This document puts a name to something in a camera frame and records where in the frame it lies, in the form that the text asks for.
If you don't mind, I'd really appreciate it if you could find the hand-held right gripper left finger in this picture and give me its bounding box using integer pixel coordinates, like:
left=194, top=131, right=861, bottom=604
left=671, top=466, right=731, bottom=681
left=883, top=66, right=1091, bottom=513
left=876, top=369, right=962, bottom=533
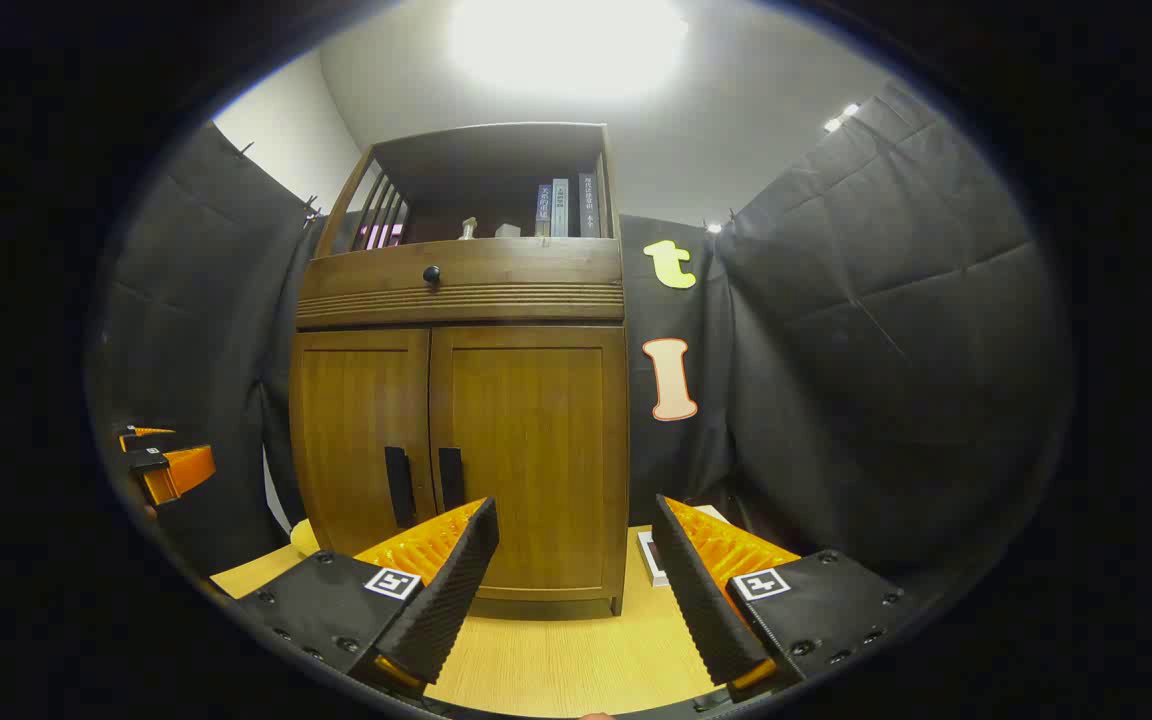
left=236, top=497, right=500, bottom=699

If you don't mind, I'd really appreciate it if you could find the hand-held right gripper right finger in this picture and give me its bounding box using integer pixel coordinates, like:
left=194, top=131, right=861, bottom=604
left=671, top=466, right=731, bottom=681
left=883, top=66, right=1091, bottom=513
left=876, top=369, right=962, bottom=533
left=652, top=494, right=905, bottom=701

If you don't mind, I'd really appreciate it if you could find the black door handle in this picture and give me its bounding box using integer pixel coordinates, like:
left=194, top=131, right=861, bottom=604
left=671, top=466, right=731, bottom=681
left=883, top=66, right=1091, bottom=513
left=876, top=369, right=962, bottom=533
left=384, top=446, right=417, bottom=529
left=437, top=447, right=465, bottom=513

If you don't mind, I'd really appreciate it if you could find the wooden cabinet door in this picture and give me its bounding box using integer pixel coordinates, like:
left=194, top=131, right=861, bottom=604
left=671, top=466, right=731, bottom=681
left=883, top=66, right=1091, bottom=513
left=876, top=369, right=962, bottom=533
left=291, top=328, right=437, bottom=556
left=429, top=325, right=629, bottom=601

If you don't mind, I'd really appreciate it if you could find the wooden double-door shoe cabinet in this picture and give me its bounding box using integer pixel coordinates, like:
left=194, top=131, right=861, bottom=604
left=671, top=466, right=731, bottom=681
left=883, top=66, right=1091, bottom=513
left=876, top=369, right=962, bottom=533
left=289, top=122, right=630, bottom=619

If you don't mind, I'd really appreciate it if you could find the white flat box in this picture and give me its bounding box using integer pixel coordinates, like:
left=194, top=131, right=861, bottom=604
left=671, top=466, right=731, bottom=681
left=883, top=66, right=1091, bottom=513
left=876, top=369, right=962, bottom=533
left=636, top=505, right=732, bottom=588

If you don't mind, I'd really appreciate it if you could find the black backdrop cloth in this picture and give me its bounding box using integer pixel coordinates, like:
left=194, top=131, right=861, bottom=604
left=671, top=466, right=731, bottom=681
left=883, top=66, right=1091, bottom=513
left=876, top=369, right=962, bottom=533
left=86, top=80, right=1072, bottom=601

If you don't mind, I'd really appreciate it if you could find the wooden drawer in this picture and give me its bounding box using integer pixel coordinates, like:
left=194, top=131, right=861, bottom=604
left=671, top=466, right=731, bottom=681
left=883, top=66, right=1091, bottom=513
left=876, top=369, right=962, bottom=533
left=301, top=238, right=624, bottom=291

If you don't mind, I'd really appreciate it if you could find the large ceiling light panel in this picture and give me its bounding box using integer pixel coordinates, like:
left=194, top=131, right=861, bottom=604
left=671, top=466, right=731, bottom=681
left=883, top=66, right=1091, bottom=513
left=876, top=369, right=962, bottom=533
left=446, top=0, right=689, bottom=101

